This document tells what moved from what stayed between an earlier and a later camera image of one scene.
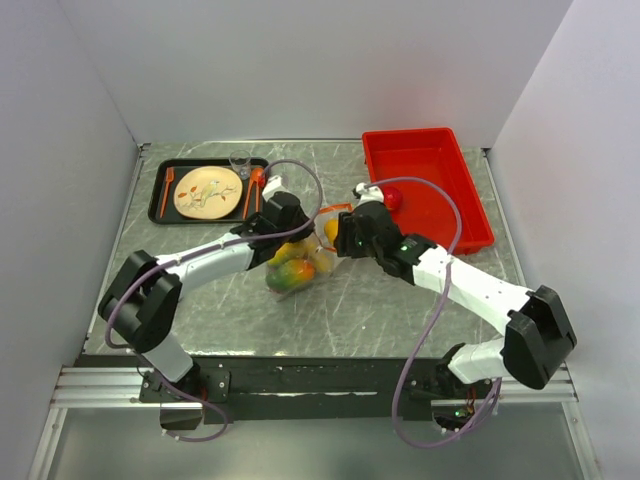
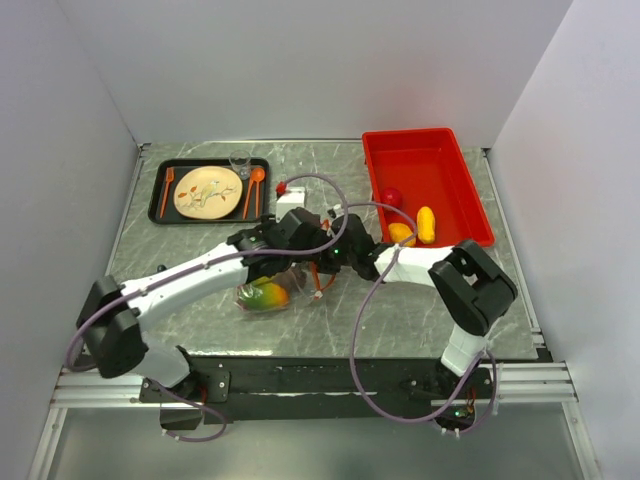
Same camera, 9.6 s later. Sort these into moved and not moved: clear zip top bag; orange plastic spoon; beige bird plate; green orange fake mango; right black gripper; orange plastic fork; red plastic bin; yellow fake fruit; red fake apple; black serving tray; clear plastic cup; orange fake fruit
Moved: clear zip top bag; yellow fake fruit; orange fake fruit; green orange fake mango; right black gripper
Not moved: black serving tray; red plastic bin; red fake apple; clear plastic cup; orange plastic spoon; orange plastic fork; beige bird plate
